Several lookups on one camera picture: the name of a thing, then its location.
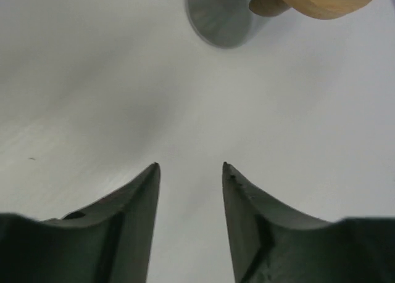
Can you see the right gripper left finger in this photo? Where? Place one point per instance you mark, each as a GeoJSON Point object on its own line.
{"type": "Point", "coordinates": [107, 241]}

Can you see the grey glass carafe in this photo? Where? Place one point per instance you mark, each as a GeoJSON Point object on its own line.
{"type": "Point", "coordinates": [225, 24]}

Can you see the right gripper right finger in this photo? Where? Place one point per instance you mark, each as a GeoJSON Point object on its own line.
{"type": "Point", "coordinates": [273, 242]}

